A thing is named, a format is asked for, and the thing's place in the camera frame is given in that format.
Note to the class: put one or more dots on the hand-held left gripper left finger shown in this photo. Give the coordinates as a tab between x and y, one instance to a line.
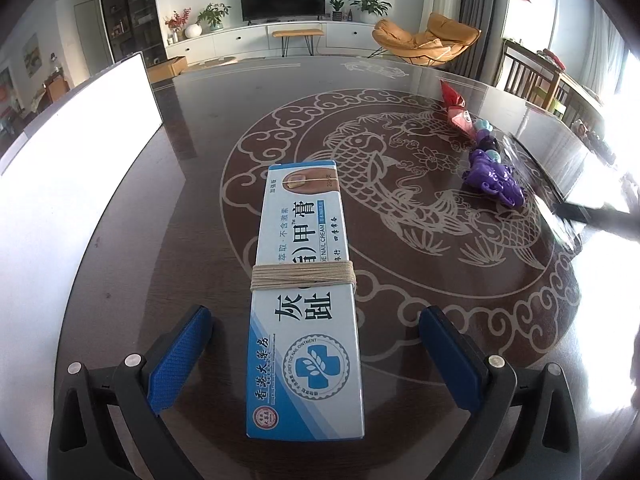
175	365

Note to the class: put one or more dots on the red foil packet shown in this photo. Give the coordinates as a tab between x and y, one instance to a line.
457	110

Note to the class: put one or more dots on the large purple plastic toy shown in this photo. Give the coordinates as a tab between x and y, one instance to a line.
492	182

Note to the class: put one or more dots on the white television cabinet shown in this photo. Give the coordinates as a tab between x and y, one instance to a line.
235	42

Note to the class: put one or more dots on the red flower arrangement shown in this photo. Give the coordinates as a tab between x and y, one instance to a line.
177	22

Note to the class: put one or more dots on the small green potted plant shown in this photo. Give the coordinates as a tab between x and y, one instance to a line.
336	7

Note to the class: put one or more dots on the white door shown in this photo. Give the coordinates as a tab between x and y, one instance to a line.
92	32

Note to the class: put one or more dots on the wooden bench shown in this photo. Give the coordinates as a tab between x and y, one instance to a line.
297	33

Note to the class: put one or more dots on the grey curtain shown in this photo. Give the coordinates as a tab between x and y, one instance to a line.
485	15

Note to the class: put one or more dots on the blue and white ointment box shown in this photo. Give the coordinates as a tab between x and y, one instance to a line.
305	310

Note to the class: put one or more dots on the small purple plastic toy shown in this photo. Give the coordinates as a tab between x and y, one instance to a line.
486	139

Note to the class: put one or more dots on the cardboard box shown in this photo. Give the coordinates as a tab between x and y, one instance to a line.
167	69

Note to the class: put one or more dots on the brown wooden cabinet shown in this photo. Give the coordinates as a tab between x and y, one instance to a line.
55	87

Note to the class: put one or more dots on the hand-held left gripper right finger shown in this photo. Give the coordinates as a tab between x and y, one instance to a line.
452	355

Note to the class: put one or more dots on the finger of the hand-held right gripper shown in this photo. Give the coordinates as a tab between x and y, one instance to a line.
600	220

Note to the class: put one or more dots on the large leafy potted plant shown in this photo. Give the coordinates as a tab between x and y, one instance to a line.
371	5

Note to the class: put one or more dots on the dark display bookcase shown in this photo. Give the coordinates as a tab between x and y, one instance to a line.
132	10

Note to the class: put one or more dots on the round white vase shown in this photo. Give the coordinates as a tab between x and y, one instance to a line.
193	31

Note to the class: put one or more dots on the dark wooden chair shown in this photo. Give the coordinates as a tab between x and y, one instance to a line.
525	77

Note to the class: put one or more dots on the framed wall painting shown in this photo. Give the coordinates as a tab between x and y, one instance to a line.
31	55

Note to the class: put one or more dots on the cluttered wooden side table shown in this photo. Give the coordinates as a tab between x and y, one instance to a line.
582	100

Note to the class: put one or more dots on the white board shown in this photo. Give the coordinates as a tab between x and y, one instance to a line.
70	200

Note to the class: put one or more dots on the dark patterned desktop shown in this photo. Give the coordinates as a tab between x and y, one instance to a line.
210	240

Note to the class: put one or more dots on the orange lounge chair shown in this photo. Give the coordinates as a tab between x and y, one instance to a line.
425	42

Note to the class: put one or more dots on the teal plastic toy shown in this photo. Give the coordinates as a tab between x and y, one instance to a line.
484	126

